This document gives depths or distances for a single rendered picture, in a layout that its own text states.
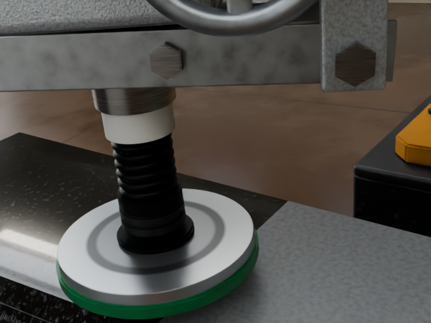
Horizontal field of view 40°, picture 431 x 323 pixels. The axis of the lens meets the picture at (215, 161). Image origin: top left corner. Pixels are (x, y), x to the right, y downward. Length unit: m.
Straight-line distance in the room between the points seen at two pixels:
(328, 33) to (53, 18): 0.21
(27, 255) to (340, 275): 0.38
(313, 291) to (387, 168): 0.59
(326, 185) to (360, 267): 2.07
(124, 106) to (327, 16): 0.20
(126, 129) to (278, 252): 0.25
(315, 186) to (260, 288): 2.09
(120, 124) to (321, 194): 2.14
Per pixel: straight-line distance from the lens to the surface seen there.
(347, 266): 0.67
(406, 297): 0.64
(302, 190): 2.69
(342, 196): 2.64
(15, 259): 0.77
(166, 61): 0.49
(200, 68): 0.50
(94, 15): 0.45
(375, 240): 0.72
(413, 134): 1.24
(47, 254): 0.76
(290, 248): 0.70
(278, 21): 0.38
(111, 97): 0.55
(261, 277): 0.66
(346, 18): 0.46
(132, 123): 0.55
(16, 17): 0.47
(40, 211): 0.87
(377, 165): 1.20
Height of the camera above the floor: 1.25
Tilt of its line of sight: 24 degrees down
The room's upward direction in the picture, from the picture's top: 6 degrees counter-clockwise
